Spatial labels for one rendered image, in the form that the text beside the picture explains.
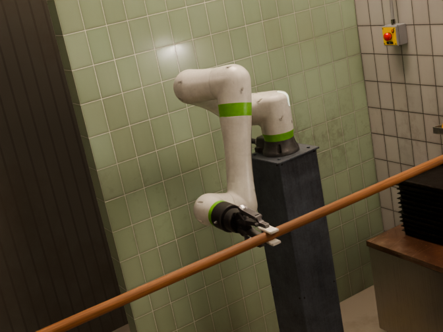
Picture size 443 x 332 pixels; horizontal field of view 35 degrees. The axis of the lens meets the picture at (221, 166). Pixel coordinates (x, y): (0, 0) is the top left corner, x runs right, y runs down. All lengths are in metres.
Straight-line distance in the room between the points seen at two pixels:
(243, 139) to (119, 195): 0.97
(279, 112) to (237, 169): 0.44
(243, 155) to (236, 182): 0.09
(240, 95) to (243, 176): 0.28
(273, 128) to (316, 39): 1.04
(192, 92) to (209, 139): 0.95
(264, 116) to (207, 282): 1.10
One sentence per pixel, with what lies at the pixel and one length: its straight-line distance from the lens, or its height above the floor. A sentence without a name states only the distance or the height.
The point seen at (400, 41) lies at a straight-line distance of 3.61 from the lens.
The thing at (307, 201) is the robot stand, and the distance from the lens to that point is 2.86.
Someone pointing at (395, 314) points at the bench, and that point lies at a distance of 3.52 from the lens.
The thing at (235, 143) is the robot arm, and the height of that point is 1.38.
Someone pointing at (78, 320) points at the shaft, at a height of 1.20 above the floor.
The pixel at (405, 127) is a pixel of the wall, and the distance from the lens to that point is 3.81.
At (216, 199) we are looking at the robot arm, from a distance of 2.31.
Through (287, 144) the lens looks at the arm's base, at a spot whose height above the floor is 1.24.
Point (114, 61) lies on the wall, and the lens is 3.12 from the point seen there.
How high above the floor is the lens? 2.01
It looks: 17 degrees down
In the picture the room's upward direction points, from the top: 11 degrees counter-clockwise
